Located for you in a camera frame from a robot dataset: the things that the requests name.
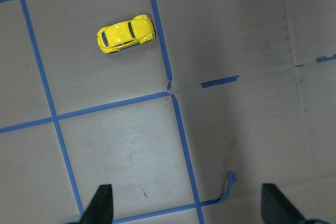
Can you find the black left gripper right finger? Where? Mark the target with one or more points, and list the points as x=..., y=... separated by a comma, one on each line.
x=276, y=207

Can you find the yellow toy beetle car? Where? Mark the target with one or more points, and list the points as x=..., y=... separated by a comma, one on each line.
x=116, y=37

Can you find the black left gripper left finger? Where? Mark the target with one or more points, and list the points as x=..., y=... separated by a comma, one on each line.
x=100, y=209

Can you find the brown paper table cover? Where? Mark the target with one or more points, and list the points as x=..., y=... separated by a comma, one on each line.
x=230, y=94

